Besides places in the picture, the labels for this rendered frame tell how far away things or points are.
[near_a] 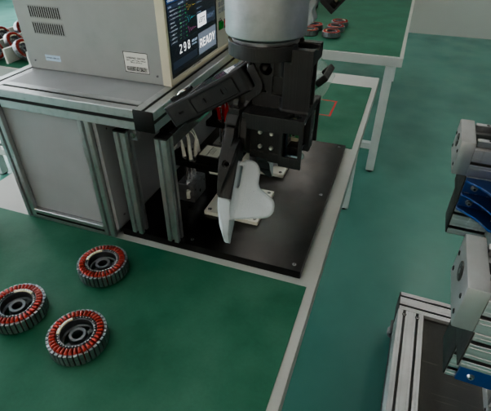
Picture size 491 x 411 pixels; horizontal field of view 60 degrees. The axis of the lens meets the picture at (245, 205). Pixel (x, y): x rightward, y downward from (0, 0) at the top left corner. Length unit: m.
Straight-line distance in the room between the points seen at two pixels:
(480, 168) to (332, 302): 1.02
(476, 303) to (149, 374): 0.57
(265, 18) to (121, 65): 0.69
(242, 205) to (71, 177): 0.73
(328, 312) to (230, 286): 1.01
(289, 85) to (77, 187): 0.80
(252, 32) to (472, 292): 0.51
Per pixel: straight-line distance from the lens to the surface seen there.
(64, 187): 1.16
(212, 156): 1.09
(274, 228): 1.09
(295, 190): 1.23
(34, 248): 1.18
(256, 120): 0.41
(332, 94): 1.97
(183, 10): 1.02
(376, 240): 2.33
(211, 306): 0.93
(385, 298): 2.04
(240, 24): 0.39
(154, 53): 0.98
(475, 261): 0.77
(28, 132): 1.13
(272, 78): 0.42
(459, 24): 6.37
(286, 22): 0.39
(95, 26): 1.05
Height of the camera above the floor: 1.46
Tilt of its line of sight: 36 degrees down
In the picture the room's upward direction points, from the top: straight up
